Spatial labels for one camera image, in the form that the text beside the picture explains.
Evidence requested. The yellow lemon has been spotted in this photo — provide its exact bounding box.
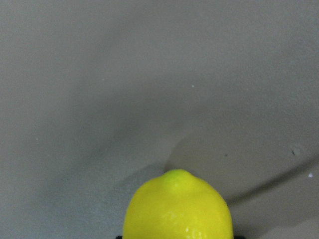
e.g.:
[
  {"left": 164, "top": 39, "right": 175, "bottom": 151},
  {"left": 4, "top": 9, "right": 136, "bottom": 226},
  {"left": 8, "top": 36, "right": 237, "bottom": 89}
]
[{"left": 123, "top": 169, "right": 234, "bottom": 239}]

